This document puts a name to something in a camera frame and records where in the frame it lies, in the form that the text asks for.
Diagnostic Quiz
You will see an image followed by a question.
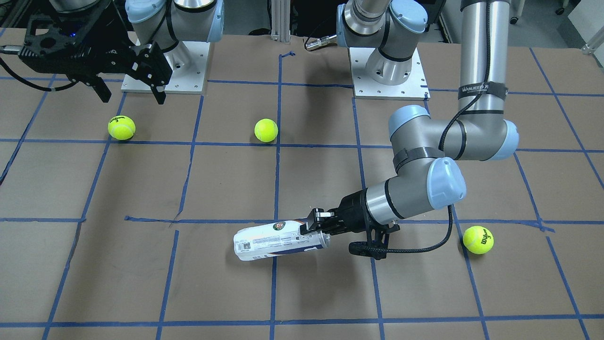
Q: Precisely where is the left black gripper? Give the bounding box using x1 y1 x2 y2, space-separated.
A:
300 189 402 260

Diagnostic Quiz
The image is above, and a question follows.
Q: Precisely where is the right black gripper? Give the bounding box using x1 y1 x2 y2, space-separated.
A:
18 0 173 105

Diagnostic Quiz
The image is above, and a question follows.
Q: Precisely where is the clear tennis ball can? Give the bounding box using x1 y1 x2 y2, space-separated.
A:
233 220 331 261

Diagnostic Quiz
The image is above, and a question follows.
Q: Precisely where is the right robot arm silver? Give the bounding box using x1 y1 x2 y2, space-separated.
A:
1 0 224 104

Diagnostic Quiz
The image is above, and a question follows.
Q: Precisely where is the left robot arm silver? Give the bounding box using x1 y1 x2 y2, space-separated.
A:
299 0 519 260

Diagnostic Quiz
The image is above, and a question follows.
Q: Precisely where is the tennis ball near base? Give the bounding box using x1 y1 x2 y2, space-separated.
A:
107 115 136 140

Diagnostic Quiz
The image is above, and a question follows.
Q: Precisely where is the tennis ball table centre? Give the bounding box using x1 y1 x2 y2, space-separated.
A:
254 118 278 143

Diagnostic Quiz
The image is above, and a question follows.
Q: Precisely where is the tennis ball front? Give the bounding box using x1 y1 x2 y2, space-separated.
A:
462 226 495 255

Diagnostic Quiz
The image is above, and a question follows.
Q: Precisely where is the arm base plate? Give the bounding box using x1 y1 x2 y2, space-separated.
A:
349 47 431 101
121 41 212 94

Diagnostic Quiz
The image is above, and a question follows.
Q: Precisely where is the aluminium frame post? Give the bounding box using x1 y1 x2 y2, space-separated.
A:
269 0 291 44

